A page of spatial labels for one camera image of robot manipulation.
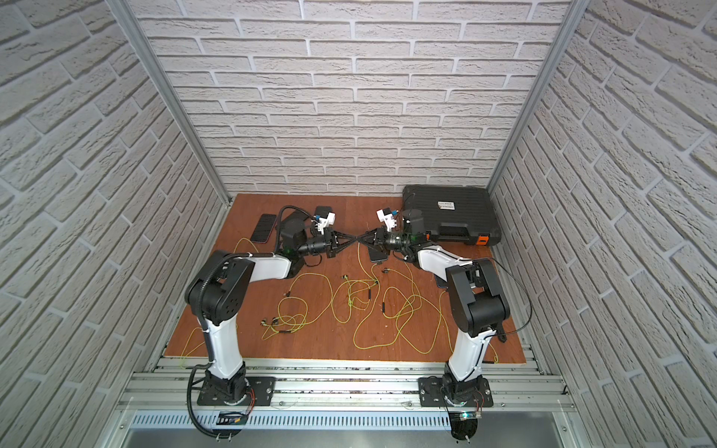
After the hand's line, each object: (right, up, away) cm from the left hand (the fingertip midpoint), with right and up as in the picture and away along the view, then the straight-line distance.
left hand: (360, 238), depth 84 cm
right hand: (0, 0, +2) cm, 2 cm away
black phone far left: (-41, +3, +27) cm, 49 cm away
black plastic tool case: (+37, +9, +22) cm, 44 cm away
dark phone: (+6, -7, +20) cm, 22 cm away
